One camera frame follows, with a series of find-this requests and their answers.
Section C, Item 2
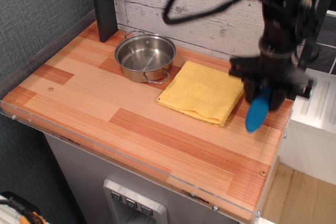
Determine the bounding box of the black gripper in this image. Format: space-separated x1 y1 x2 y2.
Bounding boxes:
229 47 316 111

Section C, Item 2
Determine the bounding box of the blue handled fork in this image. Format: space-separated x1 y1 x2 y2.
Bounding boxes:
245 87 272 133

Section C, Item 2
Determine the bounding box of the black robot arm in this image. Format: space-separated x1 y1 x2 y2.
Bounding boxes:
229 0 319 111

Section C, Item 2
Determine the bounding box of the stainless steel pot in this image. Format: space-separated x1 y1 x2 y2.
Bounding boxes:
114 33 177 84

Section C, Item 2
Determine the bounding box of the yellow folded cloth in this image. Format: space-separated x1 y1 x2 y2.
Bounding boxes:
157 61 244 127

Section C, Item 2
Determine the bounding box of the white toy sink unit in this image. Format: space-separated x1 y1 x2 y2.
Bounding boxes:
277 10 336 187

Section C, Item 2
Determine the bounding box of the clear acrylic edge strip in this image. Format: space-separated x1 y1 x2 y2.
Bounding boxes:
1 96 268 222

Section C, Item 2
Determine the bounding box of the silver dispenser panel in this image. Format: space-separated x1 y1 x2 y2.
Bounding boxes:
103 178 168 223

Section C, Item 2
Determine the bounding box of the grey toy fridge cabinet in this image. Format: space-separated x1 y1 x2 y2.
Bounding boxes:
45 134 237 223

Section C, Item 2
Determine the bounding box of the black orange object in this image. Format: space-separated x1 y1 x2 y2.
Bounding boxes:
1 191 48 223

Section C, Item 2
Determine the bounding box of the dark right frame post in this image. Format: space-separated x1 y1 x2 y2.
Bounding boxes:
297 0 331 70

